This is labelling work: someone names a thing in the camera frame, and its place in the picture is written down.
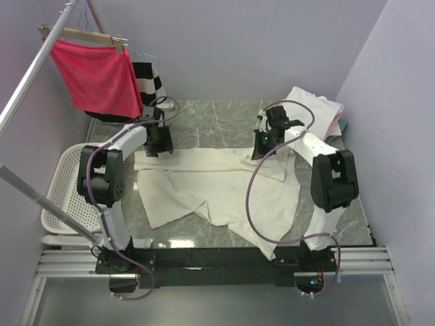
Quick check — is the cream white t shirt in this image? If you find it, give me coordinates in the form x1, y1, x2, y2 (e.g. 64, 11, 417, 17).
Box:
134, 147, 300, 260

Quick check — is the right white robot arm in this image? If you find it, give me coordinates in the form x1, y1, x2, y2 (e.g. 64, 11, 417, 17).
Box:
251, 101, 359, 271

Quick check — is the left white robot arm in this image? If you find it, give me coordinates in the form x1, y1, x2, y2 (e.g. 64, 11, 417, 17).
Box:
77, 106, 173, 273

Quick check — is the black white striped cloth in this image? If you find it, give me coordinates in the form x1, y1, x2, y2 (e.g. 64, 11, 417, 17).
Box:
86, 62, 167, 124

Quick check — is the folded white t shirt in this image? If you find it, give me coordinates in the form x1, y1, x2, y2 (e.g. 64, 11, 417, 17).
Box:
283, 87, 344, 141

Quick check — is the folded blue t shirt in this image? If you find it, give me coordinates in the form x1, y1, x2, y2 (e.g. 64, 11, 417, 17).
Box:
326, 118, 349, 143

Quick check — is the red hanging towel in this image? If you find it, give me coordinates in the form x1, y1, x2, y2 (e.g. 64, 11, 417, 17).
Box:
50, 40, 143, 118

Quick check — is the wooden clip hanger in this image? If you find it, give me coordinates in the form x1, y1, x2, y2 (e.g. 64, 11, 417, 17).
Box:
37, 24, 128, 55

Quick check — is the white plastic laundry basket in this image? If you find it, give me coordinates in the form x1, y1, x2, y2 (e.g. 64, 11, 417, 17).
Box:
47, 143, 101, 233

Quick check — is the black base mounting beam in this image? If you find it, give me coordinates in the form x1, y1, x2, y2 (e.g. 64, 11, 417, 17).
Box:
95, 247, 337, 293

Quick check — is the silver clothes rack pole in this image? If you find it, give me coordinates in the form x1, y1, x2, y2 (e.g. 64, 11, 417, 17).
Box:
1, 1, 78, 136

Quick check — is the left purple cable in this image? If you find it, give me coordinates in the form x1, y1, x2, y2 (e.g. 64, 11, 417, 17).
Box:
86, 96, 180, 302

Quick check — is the purple cable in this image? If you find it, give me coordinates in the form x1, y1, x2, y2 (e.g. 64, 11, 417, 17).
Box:
86, 96, 180, 302
245, 101, 343, 300

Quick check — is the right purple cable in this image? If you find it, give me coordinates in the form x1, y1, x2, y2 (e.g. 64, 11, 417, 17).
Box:
245, 101, 343, 300

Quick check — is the blue wire hanger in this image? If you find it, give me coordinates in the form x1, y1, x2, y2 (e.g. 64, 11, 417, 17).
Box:
128, 47, 160, 67

